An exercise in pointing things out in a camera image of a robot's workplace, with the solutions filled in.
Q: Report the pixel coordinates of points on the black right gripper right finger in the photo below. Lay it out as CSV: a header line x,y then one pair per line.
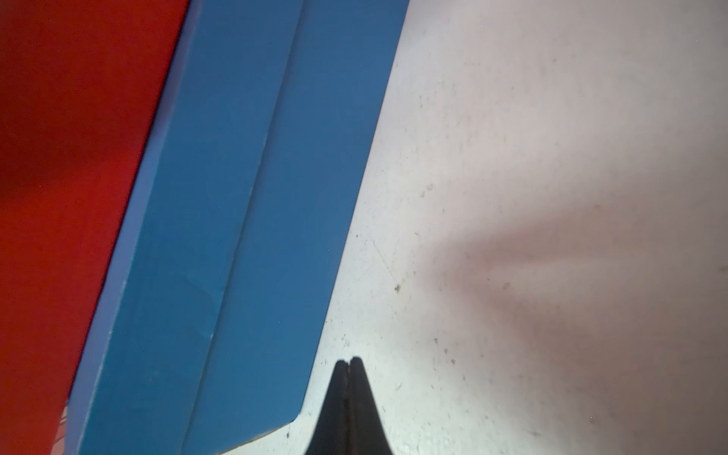
x,y
365,432

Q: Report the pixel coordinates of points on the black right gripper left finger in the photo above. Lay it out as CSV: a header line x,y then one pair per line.
x,y
330,435

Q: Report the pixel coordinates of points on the red shoebox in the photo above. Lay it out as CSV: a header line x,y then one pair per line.
x,y
80,83

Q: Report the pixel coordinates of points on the blue shoebox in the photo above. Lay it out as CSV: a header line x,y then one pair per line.
x,y
209,321

